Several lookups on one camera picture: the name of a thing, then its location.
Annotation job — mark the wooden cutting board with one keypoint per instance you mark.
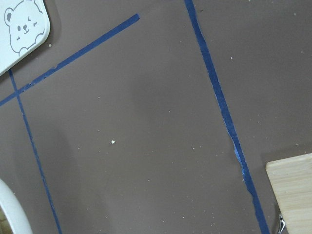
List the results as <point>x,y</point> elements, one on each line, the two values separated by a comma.
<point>291,181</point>

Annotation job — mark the cream bear tray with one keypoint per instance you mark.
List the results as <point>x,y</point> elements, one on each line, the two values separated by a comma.
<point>24,26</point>

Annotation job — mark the bread slice toast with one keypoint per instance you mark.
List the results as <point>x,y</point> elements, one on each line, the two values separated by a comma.
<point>4,225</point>

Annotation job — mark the white plate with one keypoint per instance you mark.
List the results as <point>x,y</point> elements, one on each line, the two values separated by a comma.
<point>13,211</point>

